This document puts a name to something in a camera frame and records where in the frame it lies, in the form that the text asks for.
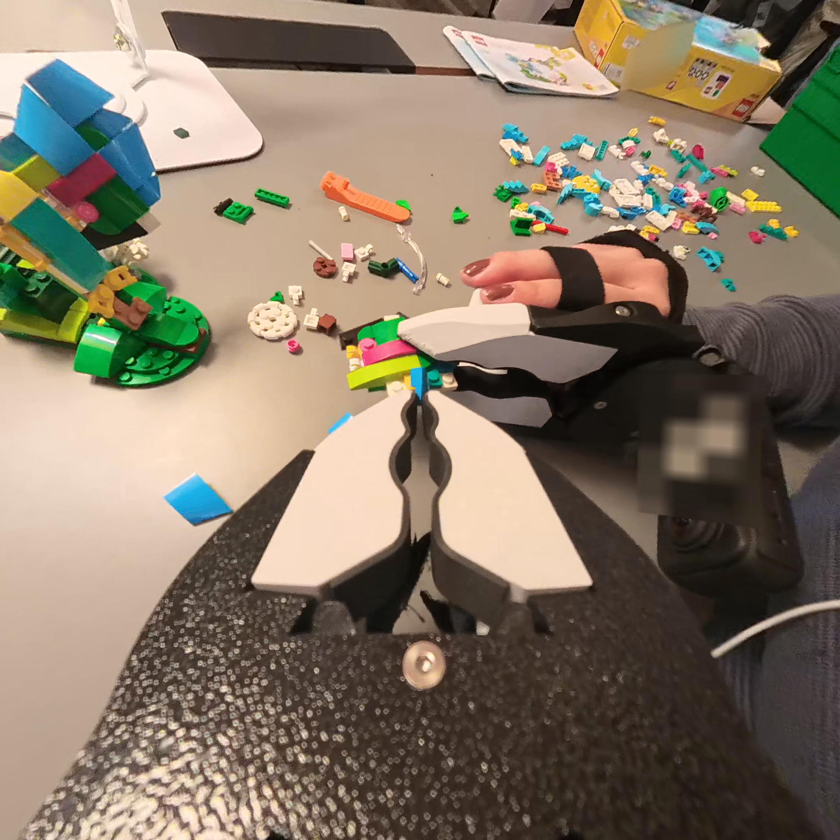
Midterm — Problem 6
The person's right forearm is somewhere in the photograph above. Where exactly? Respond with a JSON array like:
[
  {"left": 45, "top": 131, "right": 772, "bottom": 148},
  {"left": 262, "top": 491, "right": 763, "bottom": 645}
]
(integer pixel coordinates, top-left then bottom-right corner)
[{"left": 682, "top": 294, "right": 840, "bottom": 434}]

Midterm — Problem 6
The person's right hand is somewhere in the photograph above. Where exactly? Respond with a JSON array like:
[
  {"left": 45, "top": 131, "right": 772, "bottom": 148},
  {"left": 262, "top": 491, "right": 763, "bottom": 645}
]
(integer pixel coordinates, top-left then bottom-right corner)
[{"left": 461, "top": 251, "right": 672, "bottom": 317}]

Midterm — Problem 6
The white round lego plate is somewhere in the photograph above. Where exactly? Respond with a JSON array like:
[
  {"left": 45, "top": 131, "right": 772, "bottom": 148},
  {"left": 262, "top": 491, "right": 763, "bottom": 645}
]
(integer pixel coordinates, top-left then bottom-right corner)
[{"left": 247, "top": 301, "right": 300, "bottom": 341}]

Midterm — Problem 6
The white cable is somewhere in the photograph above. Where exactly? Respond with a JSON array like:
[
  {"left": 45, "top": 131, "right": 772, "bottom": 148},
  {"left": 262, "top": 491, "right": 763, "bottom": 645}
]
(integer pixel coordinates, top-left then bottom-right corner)
[{"left": 712, "top": 602, "right": 840, "bottom": 658}]

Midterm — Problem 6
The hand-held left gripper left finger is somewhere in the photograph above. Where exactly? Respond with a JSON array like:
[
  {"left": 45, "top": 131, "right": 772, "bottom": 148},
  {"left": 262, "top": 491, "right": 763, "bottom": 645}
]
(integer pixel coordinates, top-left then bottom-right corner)
[{"left": 251, "top": 395, "right": 420, "bottom": 621}]

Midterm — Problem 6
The green plastic bin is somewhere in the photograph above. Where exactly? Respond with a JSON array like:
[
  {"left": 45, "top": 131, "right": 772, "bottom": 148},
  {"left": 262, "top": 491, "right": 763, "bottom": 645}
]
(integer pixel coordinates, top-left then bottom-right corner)
[{"left": 760, "top": 59, "right": 840, "bottom": 219}]

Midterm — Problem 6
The clear stand bracket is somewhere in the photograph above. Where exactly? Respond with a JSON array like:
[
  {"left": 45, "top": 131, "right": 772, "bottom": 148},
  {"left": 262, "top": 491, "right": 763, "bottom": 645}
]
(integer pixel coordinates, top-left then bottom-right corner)
[{"left": 108, "top": 0, "right": 153, "bottom": 88}]

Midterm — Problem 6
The large colourful lego model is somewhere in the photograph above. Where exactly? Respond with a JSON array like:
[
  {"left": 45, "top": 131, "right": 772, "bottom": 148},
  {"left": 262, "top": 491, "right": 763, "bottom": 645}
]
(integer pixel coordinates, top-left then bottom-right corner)
[{"left": 0, "top": 59, "right": 212, "bottom": 390}]

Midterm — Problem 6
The orange brick separator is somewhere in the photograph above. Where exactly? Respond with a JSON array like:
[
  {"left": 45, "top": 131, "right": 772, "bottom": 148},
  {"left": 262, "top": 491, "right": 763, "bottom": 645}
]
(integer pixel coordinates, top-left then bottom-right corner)
[{"left": 320, "top": 171, "right": 413, "bottom": 223}]

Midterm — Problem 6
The white stand base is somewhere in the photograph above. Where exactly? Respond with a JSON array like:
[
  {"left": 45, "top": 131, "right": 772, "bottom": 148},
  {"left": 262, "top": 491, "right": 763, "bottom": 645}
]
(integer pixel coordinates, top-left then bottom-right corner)
[{"left": 0, "top": 51, "right": 263, "bottom": 173}]

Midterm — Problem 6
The closed lego instruction booklet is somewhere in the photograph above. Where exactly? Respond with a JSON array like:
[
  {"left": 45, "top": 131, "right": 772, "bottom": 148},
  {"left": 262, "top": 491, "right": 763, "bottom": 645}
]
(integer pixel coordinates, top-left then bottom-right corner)
[{"left": 443, "top": 25, "right": 620, "bottom": 98}]

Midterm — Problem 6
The pile of loose lego pieces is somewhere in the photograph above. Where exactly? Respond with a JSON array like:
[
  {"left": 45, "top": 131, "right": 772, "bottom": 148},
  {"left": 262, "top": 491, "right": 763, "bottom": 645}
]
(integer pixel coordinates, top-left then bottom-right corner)
[{"left": 493, "top": 115, "right": 803, "bottom": 294}]

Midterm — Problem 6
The black table panel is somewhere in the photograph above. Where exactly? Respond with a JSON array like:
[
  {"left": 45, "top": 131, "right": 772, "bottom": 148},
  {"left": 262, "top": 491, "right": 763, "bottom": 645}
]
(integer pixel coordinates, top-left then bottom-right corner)
[{"left": 162, "top": 11, "right": 417, "bottom": 72}]

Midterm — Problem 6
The clear lego piece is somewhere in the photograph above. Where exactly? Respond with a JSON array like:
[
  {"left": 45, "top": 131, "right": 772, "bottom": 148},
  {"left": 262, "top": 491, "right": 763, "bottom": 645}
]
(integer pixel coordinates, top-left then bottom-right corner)
[{"left": 395, "top": 224, "right": 428, "bottom": 295}]

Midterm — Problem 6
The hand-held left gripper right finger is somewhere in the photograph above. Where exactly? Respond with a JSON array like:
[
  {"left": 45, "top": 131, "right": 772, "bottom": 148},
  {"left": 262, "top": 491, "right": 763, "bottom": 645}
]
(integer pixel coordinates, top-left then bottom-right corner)
[{"left": 423, "top": 392, "right": 595, "bottom": 630}]

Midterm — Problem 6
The yellow lego box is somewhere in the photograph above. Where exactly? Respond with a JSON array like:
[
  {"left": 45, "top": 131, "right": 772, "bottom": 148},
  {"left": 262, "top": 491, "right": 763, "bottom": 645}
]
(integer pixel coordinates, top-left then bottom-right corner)
[{"left": 574, "top": 0, "right": 783, "bottom": 124}]

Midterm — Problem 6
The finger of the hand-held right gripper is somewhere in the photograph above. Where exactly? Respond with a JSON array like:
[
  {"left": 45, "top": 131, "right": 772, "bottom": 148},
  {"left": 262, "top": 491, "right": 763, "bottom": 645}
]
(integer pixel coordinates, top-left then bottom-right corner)
[
  {"left": 453, "top": 364, "right": 559, "bottom": 429},
  {"left": 398, "top": 304, "right": 619, "bottom": 389}
]

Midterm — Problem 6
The small colourful lego assembly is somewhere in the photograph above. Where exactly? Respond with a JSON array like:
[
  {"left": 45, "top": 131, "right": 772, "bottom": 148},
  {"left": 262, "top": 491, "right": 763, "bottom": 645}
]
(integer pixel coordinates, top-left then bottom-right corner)
[{"left": 339, "top": 315, "right": 460, "bottom": 399}]

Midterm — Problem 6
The person's leg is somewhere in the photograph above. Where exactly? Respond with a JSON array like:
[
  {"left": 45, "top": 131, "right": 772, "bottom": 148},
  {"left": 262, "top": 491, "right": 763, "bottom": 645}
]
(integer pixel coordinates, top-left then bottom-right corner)
[{"left": 709, "top": 453, "right": 840, "bottom": 840}]

